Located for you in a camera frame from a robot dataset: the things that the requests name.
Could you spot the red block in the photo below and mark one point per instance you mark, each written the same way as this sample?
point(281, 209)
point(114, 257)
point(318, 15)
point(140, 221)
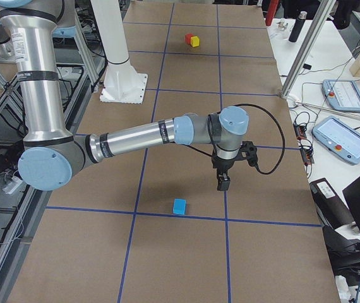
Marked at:
point(187, 38)

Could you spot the black box device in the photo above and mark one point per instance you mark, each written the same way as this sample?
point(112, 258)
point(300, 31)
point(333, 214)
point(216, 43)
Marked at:
point(330, 206)

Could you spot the lower teach pendant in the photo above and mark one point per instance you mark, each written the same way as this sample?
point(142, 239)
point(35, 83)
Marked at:
point(339, 138)

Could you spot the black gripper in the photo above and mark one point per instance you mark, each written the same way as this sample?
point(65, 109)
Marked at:
point(223, 166)

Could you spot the brown paper table cover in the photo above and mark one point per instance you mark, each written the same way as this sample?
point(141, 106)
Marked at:
point(110, 235)

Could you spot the teach pendant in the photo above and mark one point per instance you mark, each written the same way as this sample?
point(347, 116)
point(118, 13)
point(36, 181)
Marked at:
point(339, 138)
point(342, 95)

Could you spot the black bottle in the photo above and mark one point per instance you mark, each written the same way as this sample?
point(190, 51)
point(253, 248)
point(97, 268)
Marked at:
point(298, 25)

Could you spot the aluminium frame post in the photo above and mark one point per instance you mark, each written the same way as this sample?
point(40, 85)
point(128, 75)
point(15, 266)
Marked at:
point(314, 30)

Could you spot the white power strip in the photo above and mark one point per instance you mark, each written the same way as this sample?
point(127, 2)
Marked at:
point(12, 186)

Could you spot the white camera stand pole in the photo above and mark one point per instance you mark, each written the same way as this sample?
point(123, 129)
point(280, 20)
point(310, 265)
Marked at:
point(122, 83)

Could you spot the blue block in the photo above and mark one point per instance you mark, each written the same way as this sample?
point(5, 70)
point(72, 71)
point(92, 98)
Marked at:
point(179, 206)

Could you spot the red cylinder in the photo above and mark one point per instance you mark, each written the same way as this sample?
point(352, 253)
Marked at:
point(272, 9)

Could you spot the upper teach pendant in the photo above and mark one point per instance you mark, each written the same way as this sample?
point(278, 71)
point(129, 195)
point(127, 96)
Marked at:
point(342, 95)

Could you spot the yellow block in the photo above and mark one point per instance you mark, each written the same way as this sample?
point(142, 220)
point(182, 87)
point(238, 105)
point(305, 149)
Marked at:
point(194, 41)

